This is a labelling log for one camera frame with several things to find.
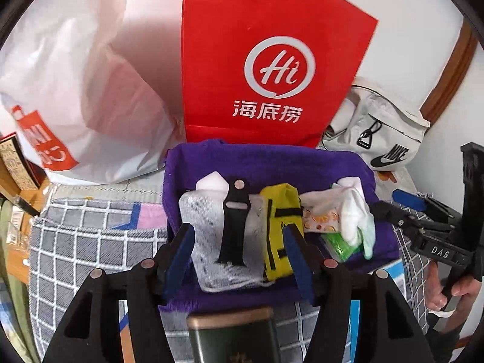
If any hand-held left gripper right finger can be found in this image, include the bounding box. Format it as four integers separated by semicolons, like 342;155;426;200
283;224;433;363

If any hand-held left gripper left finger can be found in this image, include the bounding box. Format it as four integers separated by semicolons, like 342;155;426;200
43;223;195;363

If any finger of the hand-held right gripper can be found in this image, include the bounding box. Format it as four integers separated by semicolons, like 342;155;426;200
392;188;454;220
368;200;428;235

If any white pleated cloth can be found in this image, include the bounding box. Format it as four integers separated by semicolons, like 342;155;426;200
333;178;373;246

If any white gauze cloth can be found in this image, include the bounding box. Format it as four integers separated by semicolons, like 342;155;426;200
178;190;275;293

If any green tissue packet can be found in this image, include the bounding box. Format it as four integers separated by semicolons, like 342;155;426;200
321;231;360;263

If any orange print wipes packet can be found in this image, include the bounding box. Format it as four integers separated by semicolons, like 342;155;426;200
299;187;350;233

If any yellow mesh pouch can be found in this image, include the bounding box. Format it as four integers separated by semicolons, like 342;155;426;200
259;183;303;280

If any black watch strap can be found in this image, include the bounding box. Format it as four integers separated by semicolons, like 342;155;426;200
216;179;252;264

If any purple fabric tray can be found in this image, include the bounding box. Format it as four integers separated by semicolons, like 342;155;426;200
159;139;399;312

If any person's right forearm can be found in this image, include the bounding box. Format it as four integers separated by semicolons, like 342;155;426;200
427;308;477;363

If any person's right hand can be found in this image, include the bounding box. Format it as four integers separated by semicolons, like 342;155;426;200
427;264;482;311

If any grey waist bag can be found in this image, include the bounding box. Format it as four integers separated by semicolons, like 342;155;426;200
318;76;432;171

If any dark green tin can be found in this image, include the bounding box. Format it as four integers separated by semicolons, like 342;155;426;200
187;306;275;363

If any grey checkered star blanket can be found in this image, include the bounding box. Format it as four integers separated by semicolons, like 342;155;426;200
28;170;432;363

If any brown wooden bed headboard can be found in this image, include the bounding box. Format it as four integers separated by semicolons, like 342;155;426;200
420;19;479;122

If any light wooden furniture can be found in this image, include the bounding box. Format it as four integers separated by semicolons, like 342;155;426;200
0;181;51;286

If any patterned cardboard box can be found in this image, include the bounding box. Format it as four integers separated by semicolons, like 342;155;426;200
0;132;48;193

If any white plastic shopping bag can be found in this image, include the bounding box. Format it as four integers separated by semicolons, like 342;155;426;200
0;0;186;186

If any red paper bag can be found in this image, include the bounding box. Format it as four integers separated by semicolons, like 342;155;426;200
181;0;379;148

